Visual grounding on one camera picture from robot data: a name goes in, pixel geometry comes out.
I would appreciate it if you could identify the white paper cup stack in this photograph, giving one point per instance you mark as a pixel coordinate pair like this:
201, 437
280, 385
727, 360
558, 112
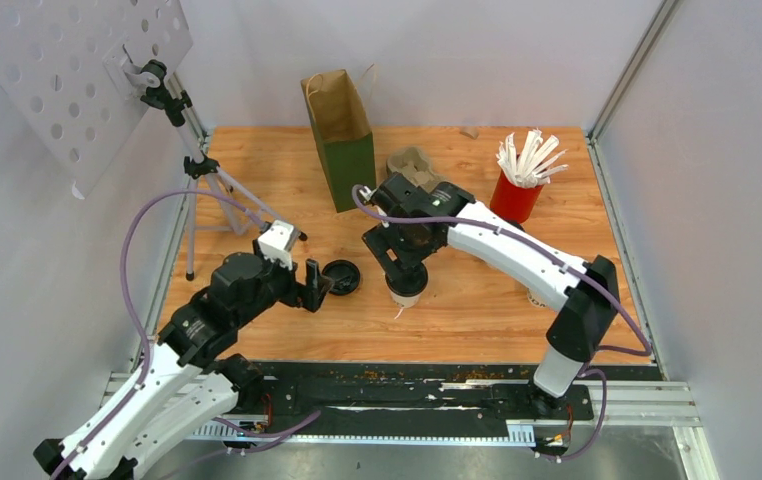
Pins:
544, 298

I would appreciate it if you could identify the cardboard cup carrier stack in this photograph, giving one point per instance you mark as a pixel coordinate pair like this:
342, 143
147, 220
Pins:
416, 166

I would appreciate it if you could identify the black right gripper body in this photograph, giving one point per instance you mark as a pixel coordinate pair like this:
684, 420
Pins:
409, 249

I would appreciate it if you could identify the red cylindrical straw holder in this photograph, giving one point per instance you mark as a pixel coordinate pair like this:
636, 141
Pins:
513, 203

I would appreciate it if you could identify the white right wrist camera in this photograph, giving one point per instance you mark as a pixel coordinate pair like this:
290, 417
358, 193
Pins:
365, 193

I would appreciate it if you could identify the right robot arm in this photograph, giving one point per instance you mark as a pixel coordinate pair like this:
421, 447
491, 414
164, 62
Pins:
588, 288

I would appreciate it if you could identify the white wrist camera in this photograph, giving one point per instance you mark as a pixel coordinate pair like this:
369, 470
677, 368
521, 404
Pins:
365, 193
276, 243

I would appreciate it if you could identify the white perforated board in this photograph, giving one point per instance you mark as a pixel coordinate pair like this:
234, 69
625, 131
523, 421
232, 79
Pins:
77, 71

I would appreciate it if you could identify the wrapped white straws bundle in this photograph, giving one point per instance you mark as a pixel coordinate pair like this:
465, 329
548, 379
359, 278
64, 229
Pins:
532, 162

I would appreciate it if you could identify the white tripod stand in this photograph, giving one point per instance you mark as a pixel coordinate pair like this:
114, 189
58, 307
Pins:
241, 208

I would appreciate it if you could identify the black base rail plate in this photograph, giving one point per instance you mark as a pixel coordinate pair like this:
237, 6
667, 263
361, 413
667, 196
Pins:
405, 399

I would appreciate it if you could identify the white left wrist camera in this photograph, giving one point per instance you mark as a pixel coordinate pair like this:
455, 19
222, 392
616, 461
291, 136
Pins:
276, 243

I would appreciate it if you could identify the green paper bag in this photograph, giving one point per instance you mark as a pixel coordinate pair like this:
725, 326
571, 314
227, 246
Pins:
342, 133

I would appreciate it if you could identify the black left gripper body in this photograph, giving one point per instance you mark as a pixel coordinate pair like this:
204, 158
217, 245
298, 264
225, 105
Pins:
280, 283

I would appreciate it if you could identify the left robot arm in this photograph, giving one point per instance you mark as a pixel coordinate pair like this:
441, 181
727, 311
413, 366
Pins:
184, 382

